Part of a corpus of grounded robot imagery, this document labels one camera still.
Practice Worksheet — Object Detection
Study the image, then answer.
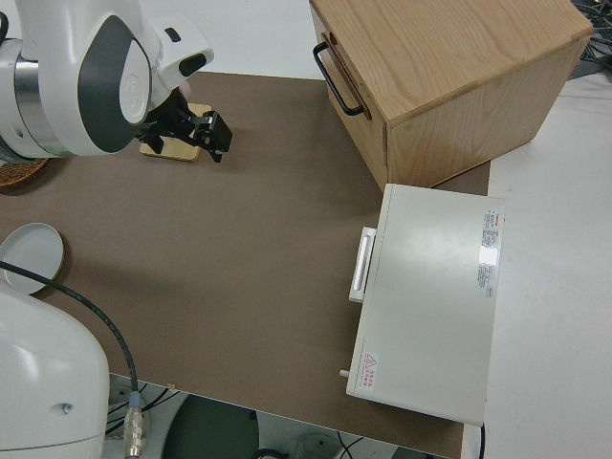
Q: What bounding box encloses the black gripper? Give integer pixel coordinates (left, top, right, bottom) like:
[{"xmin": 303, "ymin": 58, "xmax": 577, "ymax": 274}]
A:
[{"xmin": 138, "ymin": 93, "xmax": 235, "ymax": 164}]

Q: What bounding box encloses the gray round plate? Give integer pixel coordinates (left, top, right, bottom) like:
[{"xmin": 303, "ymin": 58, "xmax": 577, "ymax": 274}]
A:
[{"xmin": 0, "ymin": 222, "xmax": 66, "ymax": 295}]

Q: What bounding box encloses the wooden mug stand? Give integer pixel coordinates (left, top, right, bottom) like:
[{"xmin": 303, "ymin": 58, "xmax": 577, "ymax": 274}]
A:
[{"xmin": 139, "ymin": 101, "xmax": 212, "ymax": 164}]

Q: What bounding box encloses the brown table mat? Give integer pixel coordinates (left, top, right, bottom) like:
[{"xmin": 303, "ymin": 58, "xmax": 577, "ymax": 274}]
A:
[{"xmin": 0, "ymin": 71, "xmax": 493, "ymax": 459}]

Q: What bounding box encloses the round wicker basket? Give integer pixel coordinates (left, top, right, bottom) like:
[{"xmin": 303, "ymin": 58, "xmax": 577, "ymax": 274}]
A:
[{"xmin": 0, "ymin": 156, "xmax": 52, "ymax": 188}]

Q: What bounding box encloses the light wooden drawer cabinet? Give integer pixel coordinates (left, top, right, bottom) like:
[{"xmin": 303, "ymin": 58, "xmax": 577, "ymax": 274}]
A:
[{"xmin": 309, "ymin": 0, "xmax": 595, "ymax": 190}]

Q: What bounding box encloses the white toaster oven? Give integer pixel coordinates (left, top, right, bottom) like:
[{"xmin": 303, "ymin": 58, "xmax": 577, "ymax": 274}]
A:
[{"xmin": 344, "ymin": 183, "xmax": 509, "ymax": 427}]

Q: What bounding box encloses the black cabinet drawer handle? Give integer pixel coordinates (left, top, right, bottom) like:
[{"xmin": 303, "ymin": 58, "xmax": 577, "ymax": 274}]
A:
[{"xmin": 312, "ymin": 41, "xmax": 365, "ymax": 118}]

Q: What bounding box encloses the dark gray pedestal base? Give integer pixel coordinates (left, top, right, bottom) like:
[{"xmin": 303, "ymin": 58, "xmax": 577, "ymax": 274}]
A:
[{"xmin": 166, "ymin": 394, "xmax": 262, "ymax": 459}]

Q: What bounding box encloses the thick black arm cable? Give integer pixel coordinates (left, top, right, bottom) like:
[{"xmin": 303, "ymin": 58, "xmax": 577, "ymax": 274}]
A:
[{"xmin": 0, "ymin": 259, "xmax": 146, "ymax": 459}]

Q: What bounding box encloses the black background cable bundle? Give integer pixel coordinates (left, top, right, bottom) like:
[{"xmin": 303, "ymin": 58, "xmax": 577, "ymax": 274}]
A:
[{"xmin": 578, "ymin": 0, "xmax": 612, "ymax": 76}]

